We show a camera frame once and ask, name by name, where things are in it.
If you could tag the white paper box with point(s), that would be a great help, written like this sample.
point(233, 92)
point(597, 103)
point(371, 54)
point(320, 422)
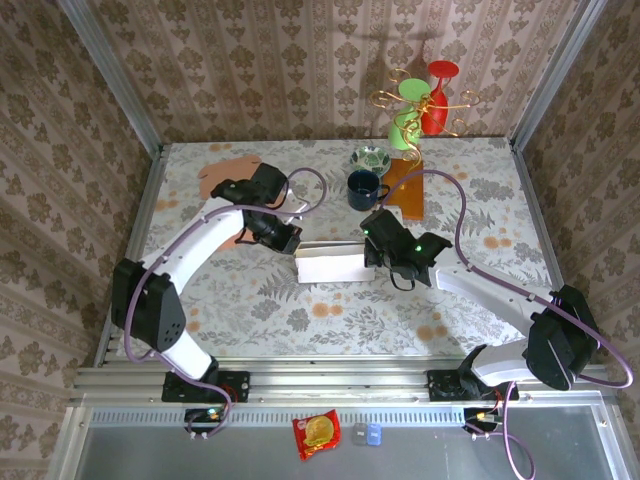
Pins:
point(330, 267)

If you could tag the pink paper box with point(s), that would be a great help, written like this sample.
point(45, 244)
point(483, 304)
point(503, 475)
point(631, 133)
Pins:
point(225, 170)

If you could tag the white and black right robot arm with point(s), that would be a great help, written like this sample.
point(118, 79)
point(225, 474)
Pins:
point(490, 290)

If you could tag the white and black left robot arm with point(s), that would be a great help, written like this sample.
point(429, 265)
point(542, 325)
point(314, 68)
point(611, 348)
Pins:
point(155, 310)

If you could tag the dark blue mug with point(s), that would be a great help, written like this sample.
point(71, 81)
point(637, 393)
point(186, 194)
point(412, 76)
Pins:
point(362, 192)

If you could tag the floral tablecloth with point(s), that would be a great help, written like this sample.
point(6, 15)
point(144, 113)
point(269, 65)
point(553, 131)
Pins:
point(350, 320)

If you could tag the green leaf patterned bowl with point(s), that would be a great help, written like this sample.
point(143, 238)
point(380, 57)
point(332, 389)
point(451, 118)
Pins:
point(370, 160)

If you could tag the green plastic wine glass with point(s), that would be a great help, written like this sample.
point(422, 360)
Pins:
point(412, 90)

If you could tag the small blue packet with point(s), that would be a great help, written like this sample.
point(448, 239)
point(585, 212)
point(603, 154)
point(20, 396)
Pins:
point(374, 434)

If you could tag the small grey packet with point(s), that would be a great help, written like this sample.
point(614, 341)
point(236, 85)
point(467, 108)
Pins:
point(359, 434)

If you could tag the red plastic wine glass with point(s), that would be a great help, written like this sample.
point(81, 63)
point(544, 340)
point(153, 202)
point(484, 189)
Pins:
point(442, 70)

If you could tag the small black circuit board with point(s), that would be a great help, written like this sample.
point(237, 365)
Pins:
point(475, 415)
point(200, 415)

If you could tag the red snack packet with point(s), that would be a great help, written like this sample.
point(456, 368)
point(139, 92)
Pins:
point(317, 434)

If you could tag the grey metal tray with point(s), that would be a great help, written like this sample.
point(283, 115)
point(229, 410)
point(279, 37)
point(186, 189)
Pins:
point(250, 455)

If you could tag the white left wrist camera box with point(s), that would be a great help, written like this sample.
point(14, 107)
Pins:
point(295, 205)

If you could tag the aluminium table side rail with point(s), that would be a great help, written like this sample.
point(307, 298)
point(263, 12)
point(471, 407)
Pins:
point(145, 200)
point(534, 200)

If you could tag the long aluminium base rail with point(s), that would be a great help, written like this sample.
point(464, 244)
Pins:
point(340, 382)

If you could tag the aluminium frame post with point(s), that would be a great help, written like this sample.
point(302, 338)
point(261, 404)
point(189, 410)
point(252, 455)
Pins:
point(114, 80)
point(555, 75)

